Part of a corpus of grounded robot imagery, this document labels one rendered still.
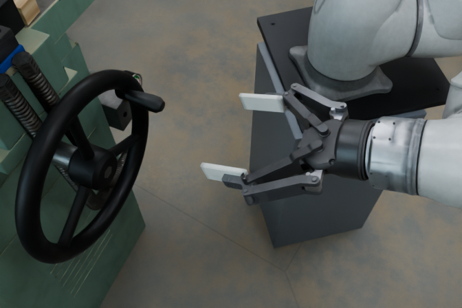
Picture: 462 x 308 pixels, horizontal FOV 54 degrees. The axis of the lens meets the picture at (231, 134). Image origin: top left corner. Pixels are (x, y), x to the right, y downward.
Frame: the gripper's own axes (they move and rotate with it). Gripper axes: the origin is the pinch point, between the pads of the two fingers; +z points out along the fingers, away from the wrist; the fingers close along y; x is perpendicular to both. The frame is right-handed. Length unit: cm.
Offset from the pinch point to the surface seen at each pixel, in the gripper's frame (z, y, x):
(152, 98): 9.2, 1.5, -8.0
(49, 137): 11.2, 15.9, -15.8
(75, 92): 11.5, 9.4, -16.8
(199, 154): 57, -42, 68
